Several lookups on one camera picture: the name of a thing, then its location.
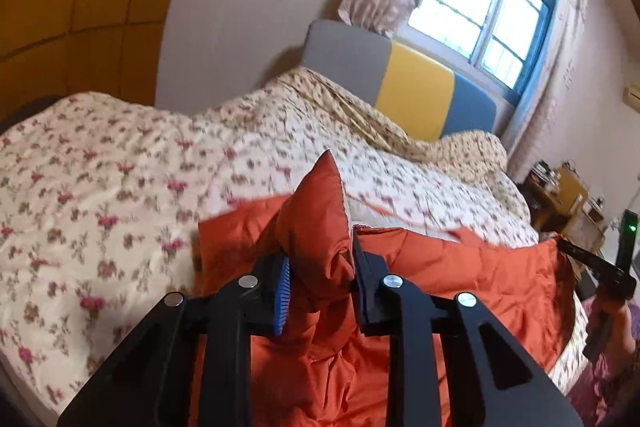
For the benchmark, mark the grey yellow blue headboard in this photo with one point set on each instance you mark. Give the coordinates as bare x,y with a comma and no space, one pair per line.
415,92

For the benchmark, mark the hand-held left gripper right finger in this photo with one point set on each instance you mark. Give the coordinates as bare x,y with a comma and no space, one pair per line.
370,287

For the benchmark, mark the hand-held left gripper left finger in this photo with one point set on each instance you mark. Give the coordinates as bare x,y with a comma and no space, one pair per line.
282,297

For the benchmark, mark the barred window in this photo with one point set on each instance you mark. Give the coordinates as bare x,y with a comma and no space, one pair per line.
505,7

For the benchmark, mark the wooden chair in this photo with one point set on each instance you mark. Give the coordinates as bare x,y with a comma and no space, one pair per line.
587,219

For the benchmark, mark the wooden desk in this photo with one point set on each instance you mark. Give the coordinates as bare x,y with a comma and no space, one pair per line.
567,189

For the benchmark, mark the floral quilt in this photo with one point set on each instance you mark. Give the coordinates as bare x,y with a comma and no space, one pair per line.
100,187

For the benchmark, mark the person's right forearm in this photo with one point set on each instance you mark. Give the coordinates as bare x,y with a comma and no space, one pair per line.
610,387

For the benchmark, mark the long patterned curtain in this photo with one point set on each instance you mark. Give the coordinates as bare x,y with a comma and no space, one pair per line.
560,82

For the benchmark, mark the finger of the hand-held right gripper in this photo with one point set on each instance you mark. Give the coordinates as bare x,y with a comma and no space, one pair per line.
585,259

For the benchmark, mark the wall air conditioner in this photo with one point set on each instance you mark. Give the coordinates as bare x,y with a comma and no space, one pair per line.
632,98

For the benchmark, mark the orange quilted blanket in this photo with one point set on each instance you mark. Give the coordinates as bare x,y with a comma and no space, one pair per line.
450,267

